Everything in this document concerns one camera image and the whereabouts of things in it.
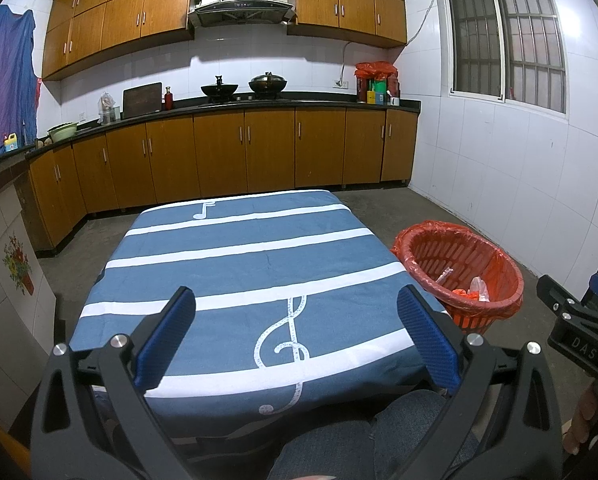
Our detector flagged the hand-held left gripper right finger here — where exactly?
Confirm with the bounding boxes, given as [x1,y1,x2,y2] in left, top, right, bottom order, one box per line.
[396,284,564,480]

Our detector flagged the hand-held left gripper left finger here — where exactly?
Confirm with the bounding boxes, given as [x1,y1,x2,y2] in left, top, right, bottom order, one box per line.
[29,286,197,480]

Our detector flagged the red plastic wastebasket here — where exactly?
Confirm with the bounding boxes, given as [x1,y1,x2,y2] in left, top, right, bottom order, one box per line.
[391,220,524,336]

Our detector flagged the person's right hand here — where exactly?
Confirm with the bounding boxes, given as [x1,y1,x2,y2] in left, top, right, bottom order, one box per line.
[563,377,598,457]

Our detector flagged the blue striped tablecloth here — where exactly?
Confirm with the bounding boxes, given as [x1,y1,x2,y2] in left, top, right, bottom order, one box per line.
[69,189,452,441]

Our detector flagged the person's leg in jeans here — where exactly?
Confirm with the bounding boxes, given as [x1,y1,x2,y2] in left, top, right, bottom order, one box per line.
[274,390,480,480]

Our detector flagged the flower pot sticker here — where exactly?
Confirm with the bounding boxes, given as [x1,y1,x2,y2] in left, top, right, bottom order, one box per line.
[1,232,34,297]

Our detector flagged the wooden base cabinets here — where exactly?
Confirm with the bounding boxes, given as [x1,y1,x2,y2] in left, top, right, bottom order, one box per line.
[26,107,420,256]

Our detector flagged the green basin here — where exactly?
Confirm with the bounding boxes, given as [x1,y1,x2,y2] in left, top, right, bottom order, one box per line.
[47,122,78,143]

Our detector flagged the dark cutting board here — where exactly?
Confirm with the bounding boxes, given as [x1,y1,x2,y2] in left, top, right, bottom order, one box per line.
[122,82,163,115]

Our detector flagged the black wok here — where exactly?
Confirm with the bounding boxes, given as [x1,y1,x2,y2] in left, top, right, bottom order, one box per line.
[200,75,240,99]

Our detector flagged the black kitchen countertop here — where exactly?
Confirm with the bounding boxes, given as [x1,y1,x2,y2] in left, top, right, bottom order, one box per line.
[0,99,422,171]

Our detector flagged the barred window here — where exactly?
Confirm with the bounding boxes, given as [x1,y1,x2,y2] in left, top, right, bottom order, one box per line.
[434,0,570,121]

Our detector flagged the black pot with lid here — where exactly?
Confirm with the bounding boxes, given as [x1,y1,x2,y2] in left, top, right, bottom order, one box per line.
[248,72,288,95]

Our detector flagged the red plastic bag over containers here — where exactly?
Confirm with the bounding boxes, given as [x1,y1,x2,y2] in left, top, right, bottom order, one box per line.
[355,61,397,81]

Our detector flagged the blue hanging cloth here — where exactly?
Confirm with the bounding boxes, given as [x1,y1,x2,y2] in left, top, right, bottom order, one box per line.
[0,5,40,158]

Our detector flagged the white power cable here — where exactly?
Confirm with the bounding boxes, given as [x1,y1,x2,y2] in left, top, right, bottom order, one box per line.
[341,40,355,83]

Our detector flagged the white cable by window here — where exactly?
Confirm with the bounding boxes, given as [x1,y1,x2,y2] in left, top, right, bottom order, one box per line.
[406,0,444,46]

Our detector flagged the long wooden wall cabinet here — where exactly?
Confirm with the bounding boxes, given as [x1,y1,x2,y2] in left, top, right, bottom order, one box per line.
[41,0,194,81]

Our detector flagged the short wooden wall cabinet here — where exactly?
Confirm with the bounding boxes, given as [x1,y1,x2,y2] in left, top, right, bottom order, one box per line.
[288,0,408,49]

